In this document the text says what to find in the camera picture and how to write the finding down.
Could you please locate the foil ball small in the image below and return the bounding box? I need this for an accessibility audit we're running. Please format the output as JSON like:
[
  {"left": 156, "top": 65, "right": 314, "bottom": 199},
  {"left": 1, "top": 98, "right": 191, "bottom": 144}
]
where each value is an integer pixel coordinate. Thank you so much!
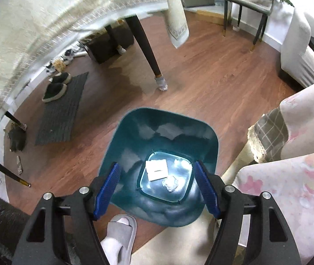
[{"left": 162, "top": 175, "right": 178, "bottom": 193}]

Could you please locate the white SanDisk cardboard box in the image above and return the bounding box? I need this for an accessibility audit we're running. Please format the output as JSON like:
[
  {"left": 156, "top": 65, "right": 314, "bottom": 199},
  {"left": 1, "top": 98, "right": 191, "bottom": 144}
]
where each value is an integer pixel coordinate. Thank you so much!
[{"left": 145, "top": 159, "right": 168, "bottom": 182}]

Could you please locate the teal plastic trash bin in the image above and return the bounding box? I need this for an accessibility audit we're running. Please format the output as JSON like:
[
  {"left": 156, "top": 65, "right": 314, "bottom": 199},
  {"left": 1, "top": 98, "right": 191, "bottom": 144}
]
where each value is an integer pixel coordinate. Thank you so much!
[{"left": 99, "top": 108, "right": 219, "bottom": 227}]

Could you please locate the grey slipper on foot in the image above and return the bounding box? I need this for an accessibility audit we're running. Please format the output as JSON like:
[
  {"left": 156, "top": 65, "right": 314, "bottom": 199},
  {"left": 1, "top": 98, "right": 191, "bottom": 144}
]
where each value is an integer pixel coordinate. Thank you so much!
[{"left": 101, "top": 214, "right": 137, "bottom": 264}]

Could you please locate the checked grey under cloth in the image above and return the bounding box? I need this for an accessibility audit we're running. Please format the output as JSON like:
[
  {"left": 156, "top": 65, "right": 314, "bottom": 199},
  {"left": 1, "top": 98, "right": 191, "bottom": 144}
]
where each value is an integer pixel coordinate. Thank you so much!
[{"left": 247, "top": 107, "right": 288, "bottom": 163}]

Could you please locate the dark floor mat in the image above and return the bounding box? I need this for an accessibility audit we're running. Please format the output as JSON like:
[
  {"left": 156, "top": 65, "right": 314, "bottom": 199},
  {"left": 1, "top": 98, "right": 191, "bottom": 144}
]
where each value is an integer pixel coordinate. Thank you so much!
[{"left": 35, "top": 72, "right": 89, "bottom": 145}]

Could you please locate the pink floral round tablecloth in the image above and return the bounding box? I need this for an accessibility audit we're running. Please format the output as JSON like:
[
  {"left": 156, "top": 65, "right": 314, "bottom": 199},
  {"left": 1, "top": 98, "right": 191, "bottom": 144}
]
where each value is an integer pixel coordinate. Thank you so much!
[{"left": 233, "top": 84, "right": 314, "bottom": 264}]

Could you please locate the dark slipper pair front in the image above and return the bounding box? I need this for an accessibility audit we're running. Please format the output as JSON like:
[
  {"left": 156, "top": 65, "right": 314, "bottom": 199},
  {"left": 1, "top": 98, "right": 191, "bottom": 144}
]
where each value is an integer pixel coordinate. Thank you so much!
[{"left": 42, "top": 83, "right": 67, "bottom": 103}]

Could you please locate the dark slipper pair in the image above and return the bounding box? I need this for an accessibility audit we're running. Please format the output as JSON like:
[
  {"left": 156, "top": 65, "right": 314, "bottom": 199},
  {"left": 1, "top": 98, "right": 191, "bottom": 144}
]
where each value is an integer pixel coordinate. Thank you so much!
[
  {"left": 42, "top": 83, "right": 67, "bottom": 103},
  {"left": 49, "top": 72, "right": 72, "bottom": 84}
]

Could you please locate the dark slipper pair back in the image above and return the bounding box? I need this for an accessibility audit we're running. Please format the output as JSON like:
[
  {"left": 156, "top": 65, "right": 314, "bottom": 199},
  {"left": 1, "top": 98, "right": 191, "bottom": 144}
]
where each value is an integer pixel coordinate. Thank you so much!
[{"left": 49, "top": 72, "right": 72, "bottom": 84}]

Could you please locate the grey armchair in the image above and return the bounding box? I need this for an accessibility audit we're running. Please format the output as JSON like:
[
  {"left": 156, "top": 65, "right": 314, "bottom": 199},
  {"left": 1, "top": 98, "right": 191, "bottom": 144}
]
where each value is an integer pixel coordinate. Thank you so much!
[{"left": 281, "top": 8, "right": 314, "bottom": 87}]

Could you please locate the dark table leg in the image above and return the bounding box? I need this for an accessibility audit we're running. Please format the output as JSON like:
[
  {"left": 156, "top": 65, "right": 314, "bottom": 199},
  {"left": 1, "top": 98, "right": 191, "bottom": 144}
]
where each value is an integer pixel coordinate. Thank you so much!
[{"left": 125, "top": 16, "right": 168, "bottom": 92}]

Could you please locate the grey dining chair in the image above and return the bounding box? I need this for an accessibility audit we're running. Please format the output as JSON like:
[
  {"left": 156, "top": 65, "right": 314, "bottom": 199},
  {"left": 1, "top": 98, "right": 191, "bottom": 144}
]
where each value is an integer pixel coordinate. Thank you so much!
[{"left": 223, "top": 0, "right": 275, "bottom": 51}]

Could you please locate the beige patterned tablecloth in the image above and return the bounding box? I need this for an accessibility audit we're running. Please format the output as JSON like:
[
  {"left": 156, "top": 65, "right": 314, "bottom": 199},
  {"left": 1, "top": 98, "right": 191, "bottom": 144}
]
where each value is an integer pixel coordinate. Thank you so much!
[{"left": 0, "top": 0, "right": 189, "bottom": 200}]

